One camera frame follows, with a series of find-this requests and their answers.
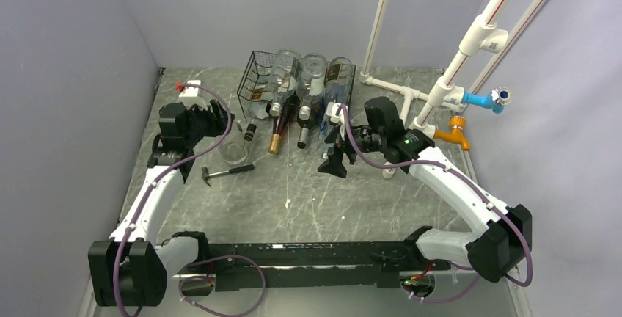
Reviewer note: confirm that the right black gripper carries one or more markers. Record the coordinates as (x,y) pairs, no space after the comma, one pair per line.
(333,164)

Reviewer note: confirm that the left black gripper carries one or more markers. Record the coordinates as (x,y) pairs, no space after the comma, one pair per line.
(218,120)

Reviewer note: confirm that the clear bottle blue medallion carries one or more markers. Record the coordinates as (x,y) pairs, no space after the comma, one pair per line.
(233,148)

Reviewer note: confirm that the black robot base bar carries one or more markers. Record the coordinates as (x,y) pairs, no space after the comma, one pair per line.
(383,264)

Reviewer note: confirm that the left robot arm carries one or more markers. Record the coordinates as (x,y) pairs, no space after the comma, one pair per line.
(127,269)

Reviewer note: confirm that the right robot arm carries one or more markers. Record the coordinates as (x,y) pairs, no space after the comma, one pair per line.
(499,243)

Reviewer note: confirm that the lower bottle silver cap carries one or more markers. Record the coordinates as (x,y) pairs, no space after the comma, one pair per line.
(303,138)

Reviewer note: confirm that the lower bottle black gold cap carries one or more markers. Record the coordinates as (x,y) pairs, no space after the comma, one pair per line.
(250,132)

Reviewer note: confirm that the dark wine bottle gold cap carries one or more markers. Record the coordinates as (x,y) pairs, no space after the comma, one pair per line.
(281,122)

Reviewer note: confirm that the clear bottle dark neck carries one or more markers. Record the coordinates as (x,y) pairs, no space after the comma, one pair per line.
(311,86)

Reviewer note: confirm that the blue tinted clear bottle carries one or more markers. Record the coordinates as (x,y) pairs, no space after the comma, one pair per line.
(337,88)

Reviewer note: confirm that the clear bottle silver cap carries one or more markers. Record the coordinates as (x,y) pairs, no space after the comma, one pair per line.
(283,79)

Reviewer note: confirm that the small black hammer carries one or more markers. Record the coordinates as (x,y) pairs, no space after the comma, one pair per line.
(206,174)

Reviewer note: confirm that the orange faucet tap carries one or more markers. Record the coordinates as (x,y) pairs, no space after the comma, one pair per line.
(456,134)

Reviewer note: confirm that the blue faucet tap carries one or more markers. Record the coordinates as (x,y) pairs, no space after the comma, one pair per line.
(496,100)

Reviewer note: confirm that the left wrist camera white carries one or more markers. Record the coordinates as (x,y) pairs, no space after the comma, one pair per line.
(191,97)

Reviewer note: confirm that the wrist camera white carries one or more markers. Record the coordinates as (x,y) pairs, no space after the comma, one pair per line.
(191,97)
(335,115)

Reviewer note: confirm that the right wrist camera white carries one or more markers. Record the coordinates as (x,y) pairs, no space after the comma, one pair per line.
(335,115)

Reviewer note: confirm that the black wire wine rack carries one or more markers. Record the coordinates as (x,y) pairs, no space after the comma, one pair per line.
(255,97)

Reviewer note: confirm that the white pvc pipe frame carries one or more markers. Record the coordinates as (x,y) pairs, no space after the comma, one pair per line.
(427,33)

